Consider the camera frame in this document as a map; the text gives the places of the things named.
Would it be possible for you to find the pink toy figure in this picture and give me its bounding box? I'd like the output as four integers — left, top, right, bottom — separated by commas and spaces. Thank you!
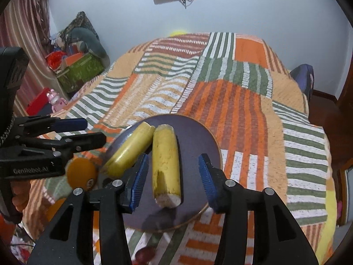
47, 89, 68, 112

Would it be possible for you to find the small-navel orange with sticker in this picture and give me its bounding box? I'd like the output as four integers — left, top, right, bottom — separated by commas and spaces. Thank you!
66, 157, 98, 191

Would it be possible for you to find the purple round plate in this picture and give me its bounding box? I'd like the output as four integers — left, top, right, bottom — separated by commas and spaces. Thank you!
102, 114, 223, 233

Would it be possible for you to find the patchwork striped bed blanket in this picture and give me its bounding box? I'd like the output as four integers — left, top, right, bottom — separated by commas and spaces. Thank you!
21, 31, 339, 265

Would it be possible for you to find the red plastic bag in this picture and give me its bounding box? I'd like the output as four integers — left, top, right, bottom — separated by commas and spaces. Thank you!
45, 50, 66, 71

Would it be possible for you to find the green storage box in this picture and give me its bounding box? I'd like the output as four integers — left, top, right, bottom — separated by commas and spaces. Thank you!
56, 53, 105, 94

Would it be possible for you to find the red gift box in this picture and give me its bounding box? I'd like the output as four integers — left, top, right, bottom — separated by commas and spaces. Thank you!
26, 87, 52, 116

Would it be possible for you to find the dark red plum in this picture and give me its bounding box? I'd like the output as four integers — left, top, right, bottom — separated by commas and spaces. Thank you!
133, 246, 156, 265

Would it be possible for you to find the grey plush toy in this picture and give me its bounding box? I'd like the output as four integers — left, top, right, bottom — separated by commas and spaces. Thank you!
66, 28, 107, 59

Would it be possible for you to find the large orange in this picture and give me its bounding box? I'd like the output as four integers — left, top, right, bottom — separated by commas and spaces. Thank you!
45, 198, 66, 222

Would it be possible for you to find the camouflage cushion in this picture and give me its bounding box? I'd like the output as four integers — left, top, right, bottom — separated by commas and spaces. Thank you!
59, 11, 99, 43

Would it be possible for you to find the striped red curtain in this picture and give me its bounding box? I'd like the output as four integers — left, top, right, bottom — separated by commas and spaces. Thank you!
1, 0, 57, 115

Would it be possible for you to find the yellow corn cob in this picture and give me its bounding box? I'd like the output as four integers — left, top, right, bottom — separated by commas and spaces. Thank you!
102, 121, 156, 179
152, 125, 181, 208

